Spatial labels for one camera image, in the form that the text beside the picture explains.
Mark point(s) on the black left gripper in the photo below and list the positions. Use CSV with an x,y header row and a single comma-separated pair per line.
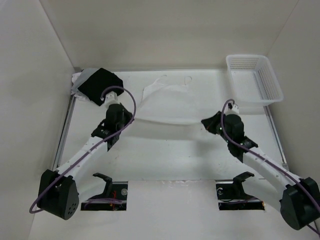
x,y
128,115

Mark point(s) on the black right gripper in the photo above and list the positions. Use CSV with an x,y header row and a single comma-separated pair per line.
x,y
209,123

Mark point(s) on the white tank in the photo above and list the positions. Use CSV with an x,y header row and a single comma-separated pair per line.
x,y
73,80
169,101

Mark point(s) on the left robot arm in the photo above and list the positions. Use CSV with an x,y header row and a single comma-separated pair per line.
x,y
59,192

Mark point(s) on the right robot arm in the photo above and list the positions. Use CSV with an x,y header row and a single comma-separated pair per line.
x,y
297,199

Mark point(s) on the black folded tank top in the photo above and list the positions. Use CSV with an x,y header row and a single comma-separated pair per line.
x,y
99,84

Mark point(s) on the white folded tank top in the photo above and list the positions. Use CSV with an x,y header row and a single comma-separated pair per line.
x,y
73,80

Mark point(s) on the grey folded tank top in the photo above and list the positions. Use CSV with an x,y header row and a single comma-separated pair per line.
x,y
84,76

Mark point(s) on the white plastic basket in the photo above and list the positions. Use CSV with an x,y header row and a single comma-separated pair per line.
x,y
253,80

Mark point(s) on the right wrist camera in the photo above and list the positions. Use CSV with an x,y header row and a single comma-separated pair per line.
x,y
232,109

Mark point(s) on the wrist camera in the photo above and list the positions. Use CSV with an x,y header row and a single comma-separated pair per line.
x,y
232,109
109,99

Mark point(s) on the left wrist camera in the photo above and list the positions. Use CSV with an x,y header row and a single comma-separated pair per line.
x,y
109,99

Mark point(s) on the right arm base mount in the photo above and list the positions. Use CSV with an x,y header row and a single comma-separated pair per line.
x,y
232,197

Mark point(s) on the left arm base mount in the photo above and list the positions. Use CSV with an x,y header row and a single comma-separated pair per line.
x,y
105,195

